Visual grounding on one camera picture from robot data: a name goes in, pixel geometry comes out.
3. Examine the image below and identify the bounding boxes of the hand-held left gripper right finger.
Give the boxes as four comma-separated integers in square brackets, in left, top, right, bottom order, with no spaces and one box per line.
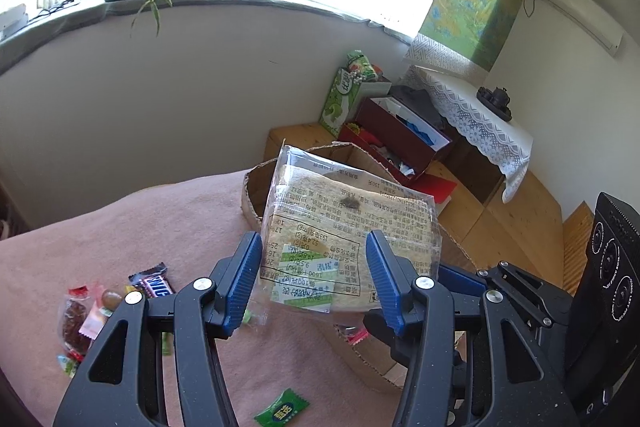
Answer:
[365,230,583,427]

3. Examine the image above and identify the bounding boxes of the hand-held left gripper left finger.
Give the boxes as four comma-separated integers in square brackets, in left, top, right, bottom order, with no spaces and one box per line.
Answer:
[52,231,263,427]

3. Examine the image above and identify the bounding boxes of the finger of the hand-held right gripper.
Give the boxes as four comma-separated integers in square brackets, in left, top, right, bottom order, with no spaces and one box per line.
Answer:
[362,311,413,363]
[439,261,573,330]

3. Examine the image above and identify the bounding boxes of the clear bread packet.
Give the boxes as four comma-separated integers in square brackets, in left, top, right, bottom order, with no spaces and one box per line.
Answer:
[250,144,443,315]

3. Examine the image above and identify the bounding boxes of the brown cardboard box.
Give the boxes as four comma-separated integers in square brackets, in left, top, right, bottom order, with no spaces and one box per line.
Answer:
[242,142,481,395]

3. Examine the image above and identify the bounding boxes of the dark chocolate bar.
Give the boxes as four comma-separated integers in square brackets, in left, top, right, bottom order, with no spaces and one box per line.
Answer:
[128,262,177,300]

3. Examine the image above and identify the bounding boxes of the red clear snack packet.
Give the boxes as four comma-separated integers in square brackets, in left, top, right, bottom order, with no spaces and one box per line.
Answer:
[56,287,96,354]

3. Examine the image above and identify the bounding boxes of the red paper sheet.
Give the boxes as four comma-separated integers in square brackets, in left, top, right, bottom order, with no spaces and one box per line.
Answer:
[410,174,459,208]

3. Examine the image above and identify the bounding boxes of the large green candy wrapper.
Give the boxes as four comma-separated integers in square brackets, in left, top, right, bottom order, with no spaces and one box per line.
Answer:
[254,388,311,427]

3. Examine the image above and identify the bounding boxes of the pink candy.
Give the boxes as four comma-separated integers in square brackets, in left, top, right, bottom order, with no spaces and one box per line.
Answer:
[79,306,113,339]

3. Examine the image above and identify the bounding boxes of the dark red open box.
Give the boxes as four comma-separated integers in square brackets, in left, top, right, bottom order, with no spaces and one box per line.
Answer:
[337,97,458,188]

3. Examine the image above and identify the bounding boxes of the lace-covered side table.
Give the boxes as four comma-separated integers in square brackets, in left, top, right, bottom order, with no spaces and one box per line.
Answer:
[402,32,534,204]

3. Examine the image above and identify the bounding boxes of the dark cloth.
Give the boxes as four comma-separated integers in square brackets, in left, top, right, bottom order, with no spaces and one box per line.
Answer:
[390,86,447,128]

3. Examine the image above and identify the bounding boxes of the green tissue box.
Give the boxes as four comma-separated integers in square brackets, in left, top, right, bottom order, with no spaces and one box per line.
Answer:
[318,67,363,140]

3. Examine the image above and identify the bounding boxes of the dark teapot set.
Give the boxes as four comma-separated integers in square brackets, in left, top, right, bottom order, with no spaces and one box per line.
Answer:
[476,86,514,122]

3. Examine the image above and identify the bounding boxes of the green snack bag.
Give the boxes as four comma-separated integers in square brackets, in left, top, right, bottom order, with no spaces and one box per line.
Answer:
[346,50,384,82]

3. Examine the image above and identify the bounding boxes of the white air conditioner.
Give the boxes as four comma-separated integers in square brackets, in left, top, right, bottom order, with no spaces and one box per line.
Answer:
[542,0,626,56]

